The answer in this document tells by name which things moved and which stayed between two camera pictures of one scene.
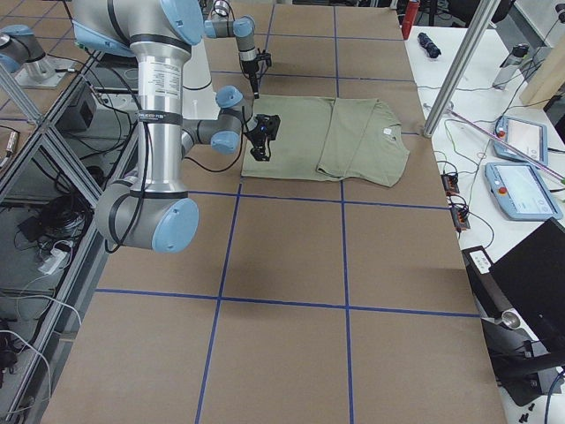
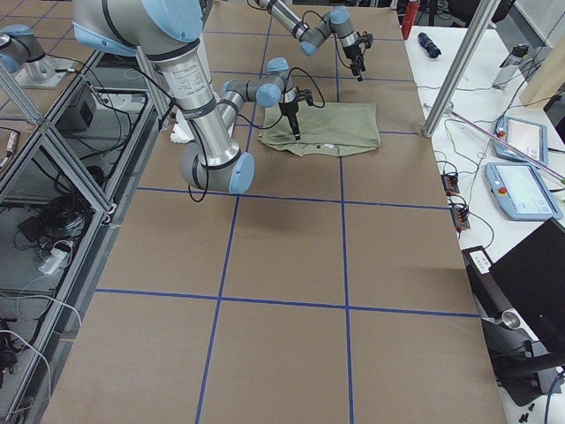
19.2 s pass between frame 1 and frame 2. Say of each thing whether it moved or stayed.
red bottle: stayed
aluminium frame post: stayed
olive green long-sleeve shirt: moved
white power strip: stayed
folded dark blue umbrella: stayed
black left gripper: moved
